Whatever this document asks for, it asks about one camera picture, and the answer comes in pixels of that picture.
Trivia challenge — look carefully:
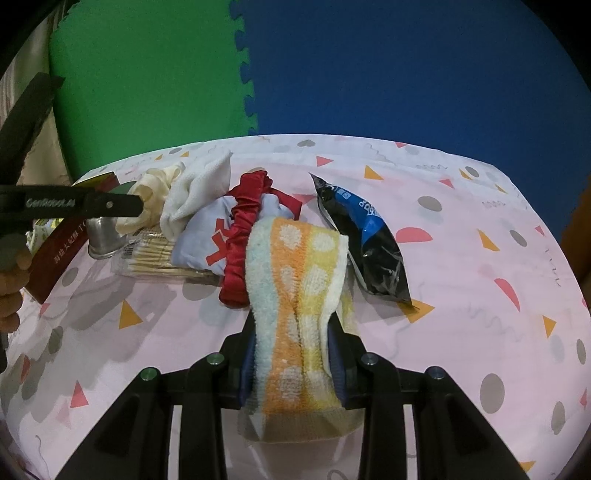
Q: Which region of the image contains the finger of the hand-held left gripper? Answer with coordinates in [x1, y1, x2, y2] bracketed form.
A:
[0, 73, 66, 186]
[95, 186, 145, 219]

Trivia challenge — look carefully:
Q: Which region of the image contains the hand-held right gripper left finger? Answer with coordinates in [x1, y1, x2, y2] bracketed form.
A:
[55, 318, 259, 480]

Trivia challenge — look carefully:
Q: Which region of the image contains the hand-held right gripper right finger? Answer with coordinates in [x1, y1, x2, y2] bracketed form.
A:
[325, 318, 532, 480]

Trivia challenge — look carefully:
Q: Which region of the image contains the red tin box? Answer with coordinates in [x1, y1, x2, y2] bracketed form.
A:
[25, 171, 118, 305]

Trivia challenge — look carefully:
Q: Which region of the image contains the orange dotted towel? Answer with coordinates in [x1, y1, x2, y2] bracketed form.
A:
[235, 217, 365, 444]

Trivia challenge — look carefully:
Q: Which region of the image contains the cotton swab packet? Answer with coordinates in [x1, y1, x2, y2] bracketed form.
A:
[112, 231, 218, 280]

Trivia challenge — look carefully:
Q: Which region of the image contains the pale cloth with red print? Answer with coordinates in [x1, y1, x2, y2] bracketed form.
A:
[173, 189, 303, 273]

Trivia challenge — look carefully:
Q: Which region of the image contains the red satin scrunchie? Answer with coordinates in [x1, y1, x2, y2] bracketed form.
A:
[218, 170, 273, 308]

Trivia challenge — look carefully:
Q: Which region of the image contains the black and blue snack packet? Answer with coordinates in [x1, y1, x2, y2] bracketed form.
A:
[308, 172, 413, 308]

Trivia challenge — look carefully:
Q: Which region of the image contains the white soft cloth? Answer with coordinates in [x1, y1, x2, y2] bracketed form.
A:
[159, 151, 232, 243]

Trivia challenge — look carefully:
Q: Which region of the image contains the person's left hand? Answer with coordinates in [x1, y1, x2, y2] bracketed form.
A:
[0, 262, 32, 334]

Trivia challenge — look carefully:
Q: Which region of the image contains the steel bowl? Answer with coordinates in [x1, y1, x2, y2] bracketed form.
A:
[88, 215, 132, 261]

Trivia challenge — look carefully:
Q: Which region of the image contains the beige curtain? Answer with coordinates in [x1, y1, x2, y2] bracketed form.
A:
[0, 21, 79, 188]

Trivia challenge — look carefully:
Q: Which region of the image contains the cream scrunchie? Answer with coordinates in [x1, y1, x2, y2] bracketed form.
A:
[115, 161, 185, 236]

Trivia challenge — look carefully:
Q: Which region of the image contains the green foam mat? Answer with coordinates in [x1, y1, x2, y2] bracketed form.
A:
[48, 0, 259, 178]

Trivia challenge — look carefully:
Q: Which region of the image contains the brown wooden cabinet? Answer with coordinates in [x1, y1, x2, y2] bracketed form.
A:
[561, 185, 591, 278]

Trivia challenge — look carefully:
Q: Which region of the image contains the blue foam mat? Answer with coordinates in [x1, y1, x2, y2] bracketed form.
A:
[228, 0, 587, 245]

